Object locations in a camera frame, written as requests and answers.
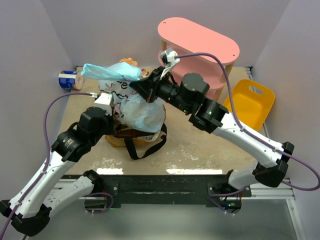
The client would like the brown paper tote bag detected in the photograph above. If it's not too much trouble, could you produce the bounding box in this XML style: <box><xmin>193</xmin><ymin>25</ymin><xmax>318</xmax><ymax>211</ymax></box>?
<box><xmin>104</xmin><ymin>123</ymin><xmax>168</xmax><ymax>161</ymax></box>

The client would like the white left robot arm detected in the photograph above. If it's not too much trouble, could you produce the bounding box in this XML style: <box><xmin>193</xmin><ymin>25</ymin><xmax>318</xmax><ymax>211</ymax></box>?
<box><xmin>0</xmin><ymin>107</ymin><xmax>115</xmax><ymax>237</ymax></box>

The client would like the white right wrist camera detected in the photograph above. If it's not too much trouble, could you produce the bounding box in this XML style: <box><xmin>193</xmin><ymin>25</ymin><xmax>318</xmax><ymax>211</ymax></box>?
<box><xmin>160</xmin><ymin>48</ymin><xmax>180</xmax><ymax>80</ymax></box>

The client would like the blue white carton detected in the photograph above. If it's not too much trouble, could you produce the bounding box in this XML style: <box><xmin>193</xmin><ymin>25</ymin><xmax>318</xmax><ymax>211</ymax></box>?
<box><xmin>58</xmin><ymin>70</ymin><xmax>84</xmax><ymax>90</ymax></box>

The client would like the floral rectangular tray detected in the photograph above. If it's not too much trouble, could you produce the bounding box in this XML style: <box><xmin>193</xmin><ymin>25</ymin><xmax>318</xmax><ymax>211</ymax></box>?
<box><xmin>141</xmin><ymin>68</ymin><xmax>150</xmax><ymax>79</ymax></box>

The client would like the yellow plastic basket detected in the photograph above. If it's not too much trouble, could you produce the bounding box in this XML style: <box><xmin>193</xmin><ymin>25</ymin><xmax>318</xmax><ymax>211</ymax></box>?
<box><xmin>231</xmin><ymin>79</ymin><xmax>276</xmax><ymax>131</ymax></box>

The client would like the pink three-tier shelf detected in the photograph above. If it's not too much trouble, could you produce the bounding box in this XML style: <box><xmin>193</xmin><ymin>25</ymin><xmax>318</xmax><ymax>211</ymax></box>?
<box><xmin>157</xmin><ymin>17</ymin><xmax>240</xmax><ymax>101</ymax></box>

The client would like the black table front frame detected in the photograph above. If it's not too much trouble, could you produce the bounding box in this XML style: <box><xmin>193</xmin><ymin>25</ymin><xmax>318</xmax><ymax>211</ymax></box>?
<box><xmin>59</xmin><ymin>172</ymin><xmax>252</xmax><ymax>210</ymax></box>

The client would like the blue printed plastic bag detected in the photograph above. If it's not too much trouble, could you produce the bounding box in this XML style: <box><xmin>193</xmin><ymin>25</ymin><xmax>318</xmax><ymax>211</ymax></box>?
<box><xmin>81</xmin><ymin>62</ymin><xmax>166</xmax><ymax>133</ymax></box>

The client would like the orange frosted cupcake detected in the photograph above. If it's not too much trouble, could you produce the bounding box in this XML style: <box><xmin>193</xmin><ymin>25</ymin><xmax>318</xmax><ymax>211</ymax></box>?
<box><xmin>119</xmin><ymin>57</ymin><xmax>138</xmax><ymax>67</ymax></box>

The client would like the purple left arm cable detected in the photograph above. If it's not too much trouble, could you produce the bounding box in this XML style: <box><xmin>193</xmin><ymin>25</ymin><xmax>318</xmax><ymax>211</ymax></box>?
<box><xmin>0</xmin><ymin>92</ymin><xmax>98</xmax><ymax>240</ymax></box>

